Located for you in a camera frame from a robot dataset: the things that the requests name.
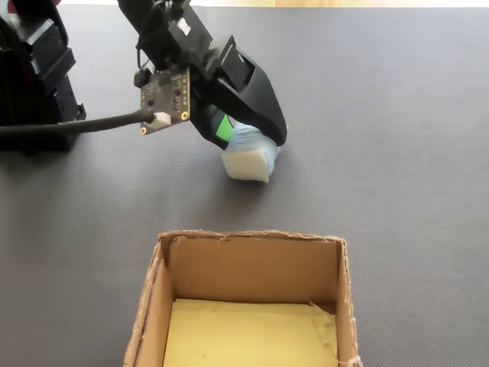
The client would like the open brown cardboard box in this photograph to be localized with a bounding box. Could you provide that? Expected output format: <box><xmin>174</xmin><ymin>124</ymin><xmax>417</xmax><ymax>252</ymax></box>
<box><xmin>122</xmin><ymin>229</ymin><xmax>364</xmax><ymax>367</ymax></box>

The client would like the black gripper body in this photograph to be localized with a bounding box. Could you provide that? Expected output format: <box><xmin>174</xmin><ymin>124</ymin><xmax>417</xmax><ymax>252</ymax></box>
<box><xmin>167</xmin><ymin>6</ymin><xmax>257</xmax><ymax>93</ymax></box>

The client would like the black camera cable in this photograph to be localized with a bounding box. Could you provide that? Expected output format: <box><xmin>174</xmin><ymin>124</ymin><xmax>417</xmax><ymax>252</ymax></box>
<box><xmin>0</xmin><ymin>109</ymin><xmax>156</xmax><ymax>135</ymax></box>

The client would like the small camera circuit board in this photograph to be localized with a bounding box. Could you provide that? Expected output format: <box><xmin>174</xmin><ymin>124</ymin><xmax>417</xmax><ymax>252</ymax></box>
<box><xmin>138</xmin><ymin>67</ymin><xmax>192</xmax><ymax>137</ymax></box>

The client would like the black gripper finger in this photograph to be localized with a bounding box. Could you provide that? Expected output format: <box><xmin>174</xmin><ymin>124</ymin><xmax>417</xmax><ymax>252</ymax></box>
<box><xmin>213</xmin><ymin>62</ymin><xmax>288</xmax><ymax>146</ymax></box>

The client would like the white foam block blue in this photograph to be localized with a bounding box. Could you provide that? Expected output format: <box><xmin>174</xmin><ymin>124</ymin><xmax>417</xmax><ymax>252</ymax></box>
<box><xmin>222</xmin><ymin>122</ymin><xmax>284</xmax><ymax>184</ymax></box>

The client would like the large dark grey mat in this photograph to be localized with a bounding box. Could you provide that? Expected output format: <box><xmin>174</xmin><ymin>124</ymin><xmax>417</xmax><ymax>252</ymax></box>
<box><xmin>0</xmin><ymin>2</ymin><xmax>489</xmax><ymax>367</ymax></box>

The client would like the black gripper finger green tape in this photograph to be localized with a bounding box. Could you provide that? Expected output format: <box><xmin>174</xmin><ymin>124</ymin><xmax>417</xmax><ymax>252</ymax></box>
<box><xmin>189</xmin><ymin>86</ymin><xmax>235</xmax><ymax>151</ymax></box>

